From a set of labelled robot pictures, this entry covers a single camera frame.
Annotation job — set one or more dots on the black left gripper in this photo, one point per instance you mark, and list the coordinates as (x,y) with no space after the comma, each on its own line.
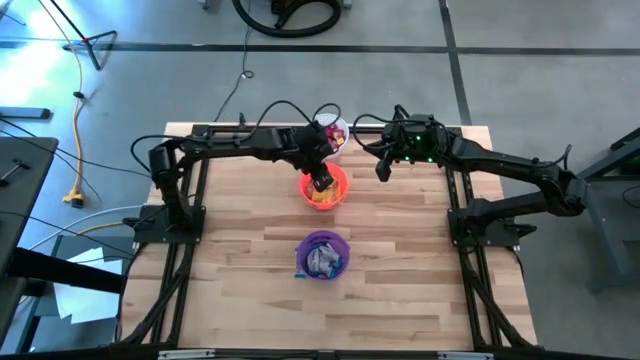
(310,150)

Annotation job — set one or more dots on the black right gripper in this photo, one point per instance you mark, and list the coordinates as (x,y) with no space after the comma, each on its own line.
(415,142)

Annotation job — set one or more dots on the orange candy packet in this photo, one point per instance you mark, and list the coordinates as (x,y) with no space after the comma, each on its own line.
(325,200)

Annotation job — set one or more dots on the red candy packet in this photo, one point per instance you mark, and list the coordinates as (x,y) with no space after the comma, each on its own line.
(334,136)

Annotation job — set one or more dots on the blue white candy bar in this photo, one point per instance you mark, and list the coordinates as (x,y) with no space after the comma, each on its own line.
(322,268)
(315,254)
(300,274)
(335,255)

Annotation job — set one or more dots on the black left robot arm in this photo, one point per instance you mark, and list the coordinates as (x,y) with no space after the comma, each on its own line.
(225,145)

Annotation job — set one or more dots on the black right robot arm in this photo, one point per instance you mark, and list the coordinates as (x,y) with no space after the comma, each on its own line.
(500,160)

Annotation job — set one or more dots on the orange plastic bucket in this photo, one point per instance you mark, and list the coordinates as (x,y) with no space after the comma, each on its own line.
(343,175)

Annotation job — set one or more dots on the white plastic bucket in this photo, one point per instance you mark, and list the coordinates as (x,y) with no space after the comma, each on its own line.
(343,155)

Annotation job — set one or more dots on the purple plastic bucket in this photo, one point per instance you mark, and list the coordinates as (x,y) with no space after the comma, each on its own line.
(304,250)

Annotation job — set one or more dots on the white paper sheets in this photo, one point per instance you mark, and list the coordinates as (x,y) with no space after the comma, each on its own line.
(85,300)

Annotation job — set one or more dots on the black tripod stand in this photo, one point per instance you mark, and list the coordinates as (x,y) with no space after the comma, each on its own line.
(89,41)

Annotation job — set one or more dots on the black desk leg beam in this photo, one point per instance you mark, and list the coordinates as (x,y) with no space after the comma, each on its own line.
(60,272)

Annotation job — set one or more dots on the dark grey desk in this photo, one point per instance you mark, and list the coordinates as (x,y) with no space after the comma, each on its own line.
(25,200)

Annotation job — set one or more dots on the grey metal bar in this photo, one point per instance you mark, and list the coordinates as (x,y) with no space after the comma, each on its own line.
(25,113)

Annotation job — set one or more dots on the black T-shaped tool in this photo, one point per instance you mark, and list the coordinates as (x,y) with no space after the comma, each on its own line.
(15,171)

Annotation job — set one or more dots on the black frame clamp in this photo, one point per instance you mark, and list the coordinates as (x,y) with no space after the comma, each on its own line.
(242,119)

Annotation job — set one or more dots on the black aluminium table frame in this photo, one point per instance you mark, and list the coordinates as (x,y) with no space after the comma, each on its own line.
(204,185)

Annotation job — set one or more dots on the silver metal bracket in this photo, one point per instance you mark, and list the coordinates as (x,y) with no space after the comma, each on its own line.
(465,356)
(185,354)

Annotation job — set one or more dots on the grey metal desk frame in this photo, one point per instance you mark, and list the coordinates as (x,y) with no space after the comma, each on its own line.
(607,240)

